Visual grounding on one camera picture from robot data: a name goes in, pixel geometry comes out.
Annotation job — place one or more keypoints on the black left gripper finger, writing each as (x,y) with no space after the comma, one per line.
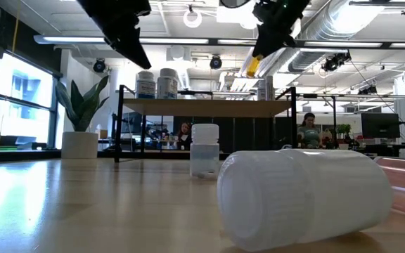
(132,49)

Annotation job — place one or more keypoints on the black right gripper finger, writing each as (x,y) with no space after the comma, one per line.
(281,40)
(264,42)

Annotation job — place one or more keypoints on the amber pill vial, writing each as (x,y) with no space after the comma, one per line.
(253,66)

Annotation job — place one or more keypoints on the white Melatonin supplement bottle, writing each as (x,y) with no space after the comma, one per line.
(145,88)

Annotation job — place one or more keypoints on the narrow white labelled bottle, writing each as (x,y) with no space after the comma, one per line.
(270,89)

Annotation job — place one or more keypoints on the white labelled pill bottle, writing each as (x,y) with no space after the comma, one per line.
(261,92)

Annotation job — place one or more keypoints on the white supplement bottle blue label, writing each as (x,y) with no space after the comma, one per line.
(167,88)

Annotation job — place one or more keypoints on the small translucent plastic bottle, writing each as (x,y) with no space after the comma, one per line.
(205,154)

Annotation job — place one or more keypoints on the plain white plastic bottle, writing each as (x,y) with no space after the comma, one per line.
(294,200)

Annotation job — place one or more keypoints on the black ceiling spotlight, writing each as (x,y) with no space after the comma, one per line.
(216,62)
(99,66)

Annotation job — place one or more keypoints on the long ceiling light bar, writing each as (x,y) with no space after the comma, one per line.
(83,39)

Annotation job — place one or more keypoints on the black track light cluster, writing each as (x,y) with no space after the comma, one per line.
(334,62)

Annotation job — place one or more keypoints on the green snake plant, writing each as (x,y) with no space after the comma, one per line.
(81,109)

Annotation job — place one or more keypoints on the small cardboard box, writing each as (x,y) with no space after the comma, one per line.
(101,134)

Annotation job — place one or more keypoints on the person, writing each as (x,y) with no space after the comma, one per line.
(185,137)
(308,135)

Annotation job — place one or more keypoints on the white blue ball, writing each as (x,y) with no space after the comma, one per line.
(287,147)

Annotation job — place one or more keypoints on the small green background plant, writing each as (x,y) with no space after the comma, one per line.
(344,129)

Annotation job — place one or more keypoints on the white round plant pot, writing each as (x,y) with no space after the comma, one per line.
(79,145)

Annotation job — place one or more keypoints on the large office window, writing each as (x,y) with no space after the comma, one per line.
(23,105)

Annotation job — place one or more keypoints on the black computer monitor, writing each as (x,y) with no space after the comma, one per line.
(380,125)

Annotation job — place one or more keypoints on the silver ventilation duct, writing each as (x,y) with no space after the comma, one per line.
(329,28)

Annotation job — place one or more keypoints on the wooden shelf black metal frame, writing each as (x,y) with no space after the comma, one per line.
(206,108)

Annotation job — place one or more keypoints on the black aluminium table frame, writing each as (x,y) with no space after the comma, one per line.
(30,155)

